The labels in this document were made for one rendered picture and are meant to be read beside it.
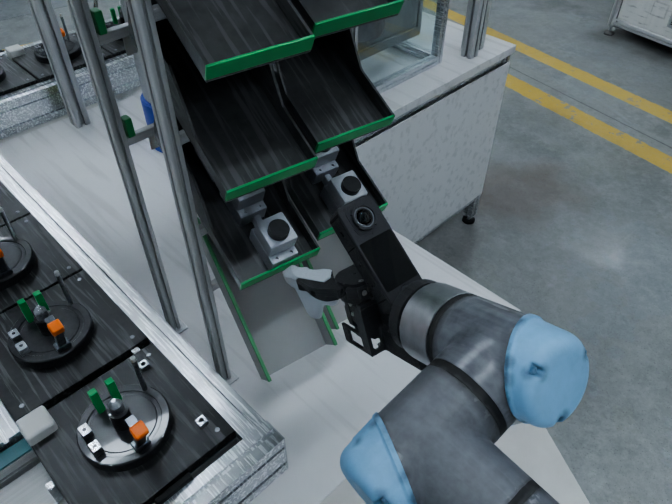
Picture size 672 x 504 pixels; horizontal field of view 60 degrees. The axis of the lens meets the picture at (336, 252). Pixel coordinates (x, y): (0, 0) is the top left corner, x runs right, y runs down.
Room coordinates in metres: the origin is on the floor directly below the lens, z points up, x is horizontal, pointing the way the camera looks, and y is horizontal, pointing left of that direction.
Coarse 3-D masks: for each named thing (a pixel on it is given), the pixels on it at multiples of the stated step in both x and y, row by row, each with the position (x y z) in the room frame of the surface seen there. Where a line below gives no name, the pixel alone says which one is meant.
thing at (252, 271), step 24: (192, 168) 0.73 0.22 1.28; (192, 192) 0.67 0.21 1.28; (216, 192) 0.70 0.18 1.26; (216, 216) 0.66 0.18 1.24; (264, 216) 0.68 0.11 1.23; (288, 216) 0.69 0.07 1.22; (216, 240) 0.61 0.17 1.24; (240, 240) 0.64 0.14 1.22; (312, 240) 0.64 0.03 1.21; (240, 264) 0.60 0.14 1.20; (264, 264) 0.61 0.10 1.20; (288, 264) 0.60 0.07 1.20; (240, 288) 0.56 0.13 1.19
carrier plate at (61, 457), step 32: (160, 352) 0.62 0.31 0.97; (96, 384) 0.55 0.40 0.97; (128, 384) 0.55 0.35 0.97; (160, 384) 0.55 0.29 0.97; (64, 416) 0.49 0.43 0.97; (192, 416) 0.49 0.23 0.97; (32, 448) 0.44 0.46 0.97; (64, 448) 0.44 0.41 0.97; (192, 448) 0.44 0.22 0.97; (64, 480) 0.39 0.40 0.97; (96, 480) 0.39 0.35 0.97; (128, 480) 0.39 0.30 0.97; (160, 480) 0.39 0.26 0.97
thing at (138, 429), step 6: (132, 414) 0.44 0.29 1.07; (126, 420) 0.43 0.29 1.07; (132, 420) 0.43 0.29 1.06; (132, 426) 0.42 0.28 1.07; (138, 426) 0.42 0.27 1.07; (144, 426) 0.42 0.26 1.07; (132, 432) 0.41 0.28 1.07; (138, 432) 0.41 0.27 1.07; (144, 432) 0.41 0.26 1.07; (138, 438) 0.40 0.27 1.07; (144, 438) 0.43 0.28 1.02; (138, 444) 0.42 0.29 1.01
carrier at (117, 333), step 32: (64, 288) 0.71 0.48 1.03; (96, 288) 0.77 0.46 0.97; (0, 320) 0.69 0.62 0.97; (32, 320) 0.67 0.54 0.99; (64, 320) 0.67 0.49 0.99; (96, 320) 0.69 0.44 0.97; (128, 320) 0.69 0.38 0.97; (0, 352) 0.62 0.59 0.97; (32, 352) 0.60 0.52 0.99; (64, 352) 0.60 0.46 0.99; (96, 352) 0.62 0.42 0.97; (128, 352) 0.62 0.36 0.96; (0, 384) 0.55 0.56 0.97; (32, 384) 0.55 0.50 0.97; (64, 384) 0.55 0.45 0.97
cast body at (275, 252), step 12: (276, 216) 0.63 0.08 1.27; (264, 228) 0.61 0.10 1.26; (276, 228) 0.60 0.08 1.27; (288, 228) 0.61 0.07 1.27; (252, 240) 0.63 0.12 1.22; (264, 240) 0.60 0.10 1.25; (276, 240) 0.60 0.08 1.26; (288, 240) 0.60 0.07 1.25; (264, 252) 0.60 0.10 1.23; (276, 252) 0.60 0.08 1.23; (288, 252) 0.61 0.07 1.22; (276, 264) 0.59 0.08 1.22
